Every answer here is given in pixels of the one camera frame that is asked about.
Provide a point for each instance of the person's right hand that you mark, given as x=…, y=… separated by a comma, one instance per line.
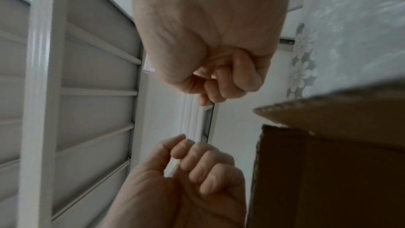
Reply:
x=208, y=21

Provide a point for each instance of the white metal shelving rack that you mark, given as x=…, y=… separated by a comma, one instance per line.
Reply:
x=41, y=84

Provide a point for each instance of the brown cardboard box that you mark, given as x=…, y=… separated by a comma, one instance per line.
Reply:
x=332, y=167

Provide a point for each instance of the white floral lace tablecloth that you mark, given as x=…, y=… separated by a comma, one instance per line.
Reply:
x=357, y=34

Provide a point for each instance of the person's left hand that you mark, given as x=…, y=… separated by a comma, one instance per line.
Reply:
x=189, y=192

